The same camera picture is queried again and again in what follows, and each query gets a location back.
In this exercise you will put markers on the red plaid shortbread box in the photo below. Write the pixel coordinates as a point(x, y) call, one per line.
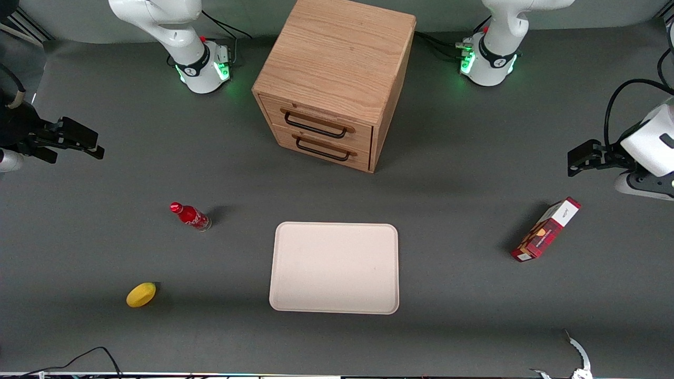
point(545, 231)

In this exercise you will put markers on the white serrated strip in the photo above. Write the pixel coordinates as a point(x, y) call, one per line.
point(579, 350)

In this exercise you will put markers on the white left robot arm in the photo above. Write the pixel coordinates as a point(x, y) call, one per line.
point(500, 58)

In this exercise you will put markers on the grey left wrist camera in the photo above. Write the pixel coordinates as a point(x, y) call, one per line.
point(645, 185)

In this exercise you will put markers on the cream rectangular tray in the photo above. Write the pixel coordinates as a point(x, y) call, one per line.
point(334, 268)

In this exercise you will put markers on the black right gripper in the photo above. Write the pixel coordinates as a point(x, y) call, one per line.
point(21, 125)

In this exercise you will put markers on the red coke bottle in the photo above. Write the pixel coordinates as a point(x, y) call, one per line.
point(190, 216)

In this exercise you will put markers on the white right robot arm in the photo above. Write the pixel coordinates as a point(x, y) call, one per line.
point(174, 31)

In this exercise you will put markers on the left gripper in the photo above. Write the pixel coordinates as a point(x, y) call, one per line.
point(611, 156)

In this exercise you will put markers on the wooden drawer front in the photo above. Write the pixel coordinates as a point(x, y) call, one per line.
point(362, 160)
point(363, 138)

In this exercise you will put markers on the wooden two-drawer cabinet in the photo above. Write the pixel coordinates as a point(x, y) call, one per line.
point(337, 58)

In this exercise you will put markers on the yellow lemon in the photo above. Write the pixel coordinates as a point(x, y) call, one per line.
point(141, 295)

